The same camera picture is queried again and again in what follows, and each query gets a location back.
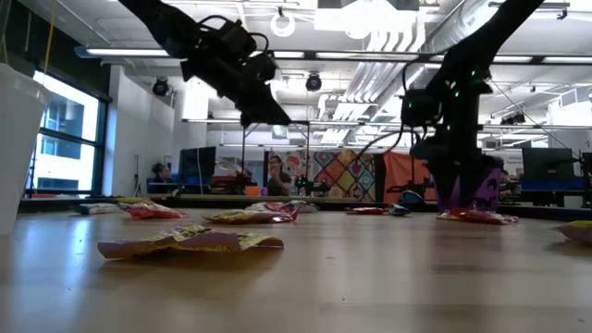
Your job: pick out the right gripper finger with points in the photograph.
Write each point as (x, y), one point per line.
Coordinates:
(447, 187)
(476, 185)

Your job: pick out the red candy pack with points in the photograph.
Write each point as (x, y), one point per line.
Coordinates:
(150, 212)
(287, 206)
(481, 216)
(366, 211)

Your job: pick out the blue silver candy bar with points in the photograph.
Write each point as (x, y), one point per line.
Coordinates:
(398, 210)
(97, 209)

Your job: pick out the white plastic bucket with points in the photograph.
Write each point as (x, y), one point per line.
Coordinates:
(18, 148)

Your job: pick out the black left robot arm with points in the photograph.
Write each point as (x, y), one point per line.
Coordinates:
(166, 23)

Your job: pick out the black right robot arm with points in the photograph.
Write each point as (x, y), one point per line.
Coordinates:
(488, 44)

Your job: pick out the yellow pink candy pack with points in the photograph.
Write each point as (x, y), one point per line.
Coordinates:
(185, 242)

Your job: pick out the purple pumpkin-face bucket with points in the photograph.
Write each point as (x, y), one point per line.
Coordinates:
(494, 187)

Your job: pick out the orange cloth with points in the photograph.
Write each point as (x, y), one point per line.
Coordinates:
(402, 171)

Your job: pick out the black ceiling spotlight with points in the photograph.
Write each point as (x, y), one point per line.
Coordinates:
(313, 82)
(160, 87)

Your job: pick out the floral poster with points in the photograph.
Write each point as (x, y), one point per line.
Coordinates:
(298, 162)

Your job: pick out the black monitor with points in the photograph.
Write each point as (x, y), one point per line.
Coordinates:
(198, 164)
(548, 164)

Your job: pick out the person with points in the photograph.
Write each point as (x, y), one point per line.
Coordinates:
(161, 173)
(277, 178)

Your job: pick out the small orange box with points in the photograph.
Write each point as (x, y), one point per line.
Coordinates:
(252, 190)

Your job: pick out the long linear ceiling light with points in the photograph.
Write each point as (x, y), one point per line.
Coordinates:
(324, 54)

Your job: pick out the colourful patchwork quilt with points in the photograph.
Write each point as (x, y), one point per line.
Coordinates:
(344, 175)

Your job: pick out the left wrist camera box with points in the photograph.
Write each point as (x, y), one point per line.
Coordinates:
(238, 39)

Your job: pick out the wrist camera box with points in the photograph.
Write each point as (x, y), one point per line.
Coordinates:
(238, 39)
(418, 108)

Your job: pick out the black stand frame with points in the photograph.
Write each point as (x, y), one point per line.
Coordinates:
(300, 122)

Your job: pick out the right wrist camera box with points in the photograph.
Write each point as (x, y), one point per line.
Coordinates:
(418, 108)

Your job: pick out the black aluminium table frame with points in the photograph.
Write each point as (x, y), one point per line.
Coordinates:
(208, 202)

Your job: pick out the window with dark frame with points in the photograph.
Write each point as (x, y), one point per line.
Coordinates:
(65, 157)

